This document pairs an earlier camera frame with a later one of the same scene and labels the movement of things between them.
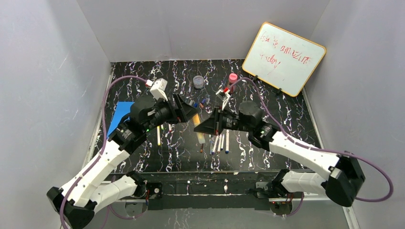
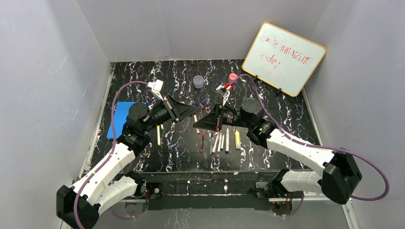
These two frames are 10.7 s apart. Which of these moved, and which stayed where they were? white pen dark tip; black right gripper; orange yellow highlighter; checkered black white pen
Moved: orange yellow highlighter
Stayed: checkered black white pen; black right gripper; white pen dark tip
